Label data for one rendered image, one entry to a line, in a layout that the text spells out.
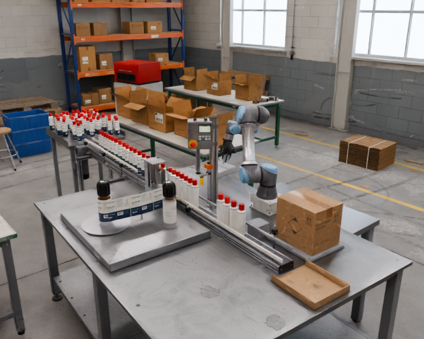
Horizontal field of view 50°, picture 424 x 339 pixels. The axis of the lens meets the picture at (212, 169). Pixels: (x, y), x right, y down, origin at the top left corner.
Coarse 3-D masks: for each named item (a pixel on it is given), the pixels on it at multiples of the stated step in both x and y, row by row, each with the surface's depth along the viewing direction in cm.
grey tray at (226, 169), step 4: (208, 160) 371; (204, 164) 369; (220, 164) 370; (224, 164) 365; (228, 164) 361; (204, 168) 354; (220, 168) 365; (224, 168) 365; (228, 168) 363; (232, 168) 353; (204, 172) 356; (220, 172) 346; (224, 172) 349; (228, 172) 352; (232, 172) 355; (220, 176) 347; (224, 176) 350
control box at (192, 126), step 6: (192, 120) 298; (198, 120) 298; (192, 126) 296; (198, 126) 296; (192, 132) 297; (198, 132) 297; (192, 138) 298; (198, 144) 300; (204, 144) 300; (210, 144) 300
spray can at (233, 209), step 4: (232, 200) 272; (232, 204) 271; (236, 204) 272; (232, 208) 271; (236, 208) 272; (232, 212) 271; (236, 212) 272; (232, 216) 272; (236, 216) 273; (232, 220) 273; (236, 220) 274; (232, 224) 274; (236, 224) 275; (232, 228) 275; (236, 228) 276
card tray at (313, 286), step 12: (312, 264) 246; (288, 276) 240; (300, 276) 240; (312, 276) 240; (324, 276) 240; (336, 276) 234; (288, 288) 227; (300, 288) 230; (312, 288) 230; (324, 288) 230; (336, 288) 230; (348, 288) 227; (300, 300) 221; (312, 300) 221; (324, 300) 217
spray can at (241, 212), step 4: (240, 204) 266; (240, 208) 266; (240, 212) 266; (244, 212) 267; (240, 216) 267; (244, 216) 268; (240, 220) 268; (244, 220) 269; (240, 224) 269; (244, 224) 270; (240, 228) 270; (244, 228) 271; (240, 232) 271; (244, 232) 272
